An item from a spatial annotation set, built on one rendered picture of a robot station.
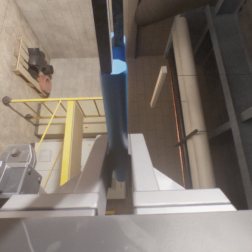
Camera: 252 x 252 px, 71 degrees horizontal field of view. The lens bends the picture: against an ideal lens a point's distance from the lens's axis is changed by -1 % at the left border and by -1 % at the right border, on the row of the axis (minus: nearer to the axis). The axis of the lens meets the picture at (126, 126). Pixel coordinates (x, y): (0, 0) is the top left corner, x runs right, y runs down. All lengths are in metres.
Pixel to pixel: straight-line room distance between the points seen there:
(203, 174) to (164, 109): 2.18
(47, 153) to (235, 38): 4.35
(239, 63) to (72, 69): 3.98
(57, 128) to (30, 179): 4.07
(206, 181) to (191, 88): 1.62
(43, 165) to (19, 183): 3.92
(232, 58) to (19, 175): 3.79
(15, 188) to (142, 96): 4.61
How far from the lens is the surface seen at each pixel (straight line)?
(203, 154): 3.16
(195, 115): 3.32
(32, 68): 4.39
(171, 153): 4.43
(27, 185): 0.27
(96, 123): 4.13
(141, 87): 4.92
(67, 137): 2.96
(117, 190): 3.79
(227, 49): 3.96
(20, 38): 4.37
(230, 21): 4.46
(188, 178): 3.79
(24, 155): 0.36
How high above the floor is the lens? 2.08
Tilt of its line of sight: level
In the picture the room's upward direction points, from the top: 88 degrees clockwise
